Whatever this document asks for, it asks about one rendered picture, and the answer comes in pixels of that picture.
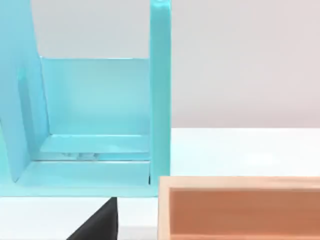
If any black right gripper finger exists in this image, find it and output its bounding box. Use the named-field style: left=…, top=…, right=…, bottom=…
left=65, top=196, right=119, bottom=240

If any light blue rack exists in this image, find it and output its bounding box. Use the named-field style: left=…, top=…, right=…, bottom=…
left=0, top=0, right=173, bottom=198

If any shallow salmon-coloured box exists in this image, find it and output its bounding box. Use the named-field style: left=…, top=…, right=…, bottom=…
left=157, top=175, right=320, bottom=240

